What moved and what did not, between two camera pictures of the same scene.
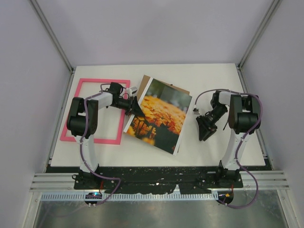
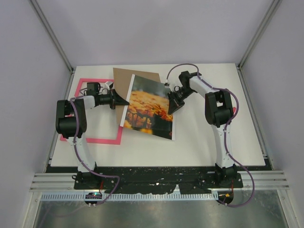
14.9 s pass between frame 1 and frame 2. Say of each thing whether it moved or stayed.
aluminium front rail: stayed
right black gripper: moved
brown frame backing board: moved
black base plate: stayed
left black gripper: moved
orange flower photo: moved
